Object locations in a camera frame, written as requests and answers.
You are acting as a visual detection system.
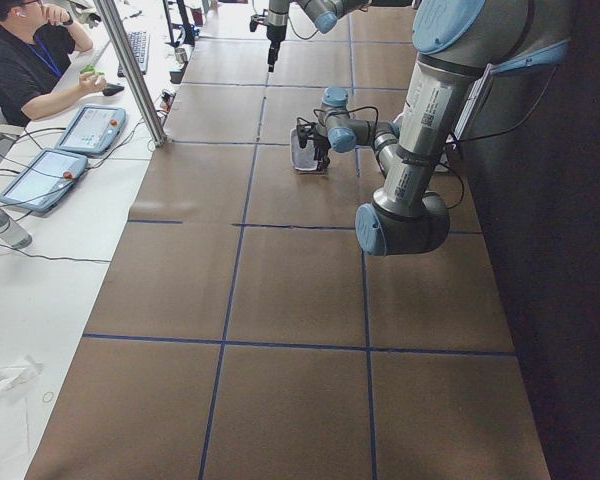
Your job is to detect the far blue teach pendant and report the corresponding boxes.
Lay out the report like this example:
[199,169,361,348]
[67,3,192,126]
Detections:
[55,104,127,155]

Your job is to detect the green plastic toy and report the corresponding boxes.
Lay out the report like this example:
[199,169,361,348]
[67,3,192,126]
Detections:
[80,65,104,76]

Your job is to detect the black computer mouse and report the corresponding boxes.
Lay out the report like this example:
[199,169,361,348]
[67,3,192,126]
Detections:
[102,83,125,97]

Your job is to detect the person in black shirt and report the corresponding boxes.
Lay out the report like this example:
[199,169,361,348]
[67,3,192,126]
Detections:
[0,1,107,127]

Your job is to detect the aluminium frame post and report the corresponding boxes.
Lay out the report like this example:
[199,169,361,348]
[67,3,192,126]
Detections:
[94,0,167,147]

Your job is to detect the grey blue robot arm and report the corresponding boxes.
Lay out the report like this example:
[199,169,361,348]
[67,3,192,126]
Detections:
[298,1,575,256]
[249,0,413,73]

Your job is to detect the pink grey microfibre towel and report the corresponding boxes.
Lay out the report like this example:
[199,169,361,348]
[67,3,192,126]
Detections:
[290,128,325,174]

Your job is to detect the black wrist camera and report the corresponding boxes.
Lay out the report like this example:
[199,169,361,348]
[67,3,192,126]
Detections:
[249,13,267,32]
[295,117,316,149]

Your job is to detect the crumpled white tissue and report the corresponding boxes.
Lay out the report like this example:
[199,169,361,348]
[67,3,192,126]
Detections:
[0,355,44,392]

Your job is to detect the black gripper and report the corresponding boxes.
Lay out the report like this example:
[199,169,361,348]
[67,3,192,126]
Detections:
[267,25,285,72]
[313,135,331,171]

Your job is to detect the grey water bottle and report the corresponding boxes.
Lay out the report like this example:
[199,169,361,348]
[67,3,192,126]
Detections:
[0,207,32,249]

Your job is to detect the rubber band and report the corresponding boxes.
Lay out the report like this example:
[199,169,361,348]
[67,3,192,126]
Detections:
[42,391,55,403]

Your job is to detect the metal cup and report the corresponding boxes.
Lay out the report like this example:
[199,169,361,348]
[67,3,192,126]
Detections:
[174,47,189,64]

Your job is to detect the blue teach pendant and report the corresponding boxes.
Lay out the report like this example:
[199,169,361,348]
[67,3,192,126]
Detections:
[0,148,88,213]
[55,104,127,155]

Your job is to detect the near blue teach pendant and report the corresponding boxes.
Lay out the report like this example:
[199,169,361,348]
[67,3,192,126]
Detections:
[0,148,88,213]

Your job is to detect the black keyboard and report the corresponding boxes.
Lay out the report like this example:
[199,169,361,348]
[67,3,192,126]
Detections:
[126,31,150,75]

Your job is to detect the brown paper table cover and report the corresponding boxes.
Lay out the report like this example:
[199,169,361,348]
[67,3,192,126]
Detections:
[27,5,549,479]

